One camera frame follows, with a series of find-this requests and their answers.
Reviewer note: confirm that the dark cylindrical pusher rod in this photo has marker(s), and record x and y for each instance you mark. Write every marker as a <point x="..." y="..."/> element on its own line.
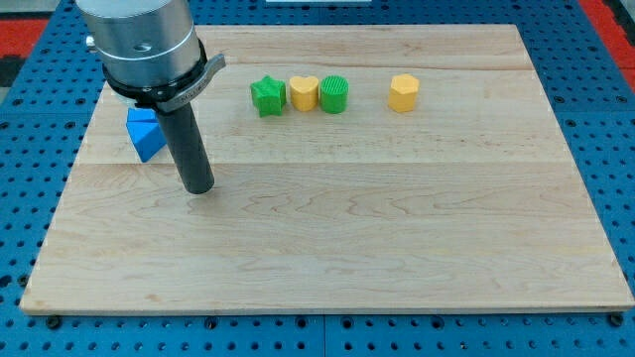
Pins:
<point x="187" y="148"/>

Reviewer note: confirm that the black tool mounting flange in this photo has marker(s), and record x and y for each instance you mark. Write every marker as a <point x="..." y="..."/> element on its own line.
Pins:
<point x="173" y="94"/>

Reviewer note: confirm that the blue cube block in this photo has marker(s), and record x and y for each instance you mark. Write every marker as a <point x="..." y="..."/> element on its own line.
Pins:
<point x="141" y="115"/>

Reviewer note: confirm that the green star block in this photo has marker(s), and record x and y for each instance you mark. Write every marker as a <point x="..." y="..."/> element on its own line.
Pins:
<point x="268" y="96"/>

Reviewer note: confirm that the blue triangular block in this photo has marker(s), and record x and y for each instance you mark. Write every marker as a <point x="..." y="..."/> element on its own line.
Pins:
<point x="147" y="139"/>

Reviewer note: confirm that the yellow heart block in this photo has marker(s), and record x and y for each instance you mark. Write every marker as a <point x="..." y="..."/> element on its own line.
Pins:
<point x="304" y="92"/>

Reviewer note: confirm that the green cylinder block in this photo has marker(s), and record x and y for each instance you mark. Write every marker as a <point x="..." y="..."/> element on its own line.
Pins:
<point x="333" y="94"/>

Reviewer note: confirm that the light wooden board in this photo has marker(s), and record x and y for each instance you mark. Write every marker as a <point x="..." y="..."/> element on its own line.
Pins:
<point x="470" y="203"/>

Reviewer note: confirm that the yellow hexagon block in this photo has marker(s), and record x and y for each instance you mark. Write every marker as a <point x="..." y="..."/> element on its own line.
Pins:
<point x="403" y="92"/>

